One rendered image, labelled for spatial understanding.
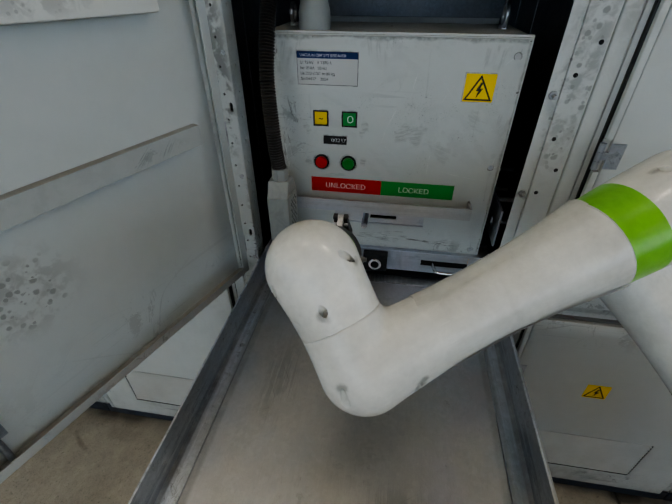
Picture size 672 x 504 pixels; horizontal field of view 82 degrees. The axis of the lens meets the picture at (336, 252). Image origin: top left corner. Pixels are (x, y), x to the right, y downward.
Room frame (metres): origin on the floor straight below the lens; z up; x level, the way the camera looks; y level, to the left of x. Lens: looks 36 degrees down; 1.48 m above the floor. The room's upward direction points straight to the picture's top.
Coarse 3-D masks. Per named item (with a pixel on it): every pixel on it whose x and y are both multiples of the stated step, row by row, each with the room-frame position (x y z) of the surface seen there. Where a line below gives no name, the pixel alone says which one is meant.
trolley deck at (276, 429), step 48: (384, 288) 0.72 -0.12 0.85; (288, 336) 0.57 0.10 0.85; (240, 384) 0.45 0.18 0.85; (288, 384) 0.45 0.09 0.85; (432, 384) 0.45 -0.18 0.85; (480, 384) 0.45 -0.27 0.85; (240, 432) 0.35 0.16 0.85; (288, 432) 0.35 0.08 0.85; (336, 432) 0.35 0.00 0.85; (384, 432) 0.35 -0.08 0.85; (432, 432) 0.35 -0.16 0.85; (480, 432) 0.35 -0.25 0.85; (192, 480) 0.28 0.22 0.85; (240, 480) 0.28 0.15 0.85; (288, 480) 0.28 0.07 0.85; (336, 480) 0.28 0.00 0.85; (384, 480) 0.28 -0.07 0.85; (432, 480) 0.28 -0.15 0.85; (480, 480) 0.28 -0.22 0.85
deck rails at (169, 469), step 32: (256, 288) 0.70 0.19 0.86; (256, 320) 0.61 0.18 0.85; (224, 352) 0.51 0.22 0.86; (512, 352) 0.47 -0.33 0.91; (192, 384) 0.40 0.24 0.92; (224, 384) 0.44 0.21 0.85; (512, 384) 0.43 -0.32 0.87; (192, 416) 0.37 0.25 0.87; (512, 416) 0.38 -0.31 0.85; (160, 448) 0.29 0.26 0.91; (192, 448) 0.32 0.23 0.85; (512, 448) 0.32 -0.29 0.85; (160, 480) 0.27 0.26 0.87; (512, 480) 0.27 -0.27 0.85; (544, 480) 0.25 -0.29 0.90
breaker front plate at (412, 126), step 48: (288, 48) 0.83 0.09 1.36; (336, 48) 0.81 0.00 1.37; (384, 48) 0.80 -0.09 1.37; (432, 48) 0.78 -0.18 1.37; (480, 48) 0.77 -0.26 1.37; (528, 48) 0.76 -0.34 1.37; (288, 96) 0.83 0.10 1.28; (336, 96) 0.81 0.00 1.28; (384, 96) 0.80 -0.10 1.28; (432, 96) 0.78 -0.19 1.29; (288, 144) 0.83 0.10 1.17; (336, 144) 0.81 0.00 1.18; (384, 144) 0.79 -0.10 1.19; (432, 144) 0.78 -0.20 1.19; (480, 144) 0.76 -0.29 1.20; (336, 192) 0.81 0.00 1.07; (480, 192) 0.76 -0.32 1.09; (384, 240) 0.79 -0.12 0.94; (432, 240) 0.77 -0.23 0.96
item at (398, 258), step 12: (396, 252) 0.78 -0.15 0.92; (408, 252) 0.77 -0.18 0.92; (420, 252) 0.77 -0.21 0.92; (432, 252) 0.77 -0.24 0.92; (444, 252) 0.77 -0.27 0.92; (480, 252) 0.77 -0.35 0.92; (396, 264) 0.77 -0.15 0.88; (408, 264) 0.77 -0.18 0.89; (420, 264) 0.77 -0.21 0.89; (444, 264) 0.76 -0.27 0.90; (456, 264) 0.75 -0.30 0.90
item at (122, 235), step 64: (0, 0) 0.52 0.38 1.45; (64, 0) 0.59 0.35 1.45; (128, 0) 0.67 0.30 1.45; (0, 64) 0.52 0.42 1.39; (64, 64) 0.59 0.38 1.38; (128, 64) 0.68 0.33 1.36; (192, 64) 0.79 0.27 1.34; (0, 128) 0.49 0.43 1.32; (64, 128) 0.56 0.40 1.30; (128, 128) 0.65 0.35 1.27; (192, 128) 0.74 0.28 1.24; (0, 192) 0.46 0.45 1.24; (64, 192) 0.51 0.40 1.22; (128, 192) 0.61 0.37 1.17; (192, 192) 0.73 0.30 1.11; (0, 256) 0.43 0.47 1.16; (64, 256) 0.49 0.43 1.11; (128, 256) 0.58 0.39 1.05; (192, 256) 0.70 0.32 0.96; (0, 320) 0.39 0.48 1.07; (64, 320) 0.45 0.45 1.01; (128, 320) 0.54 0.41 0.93; (0, 384) 0.35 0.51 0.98; (64, 384) 0.41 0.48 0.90; (0, 448) 0.30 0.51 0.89
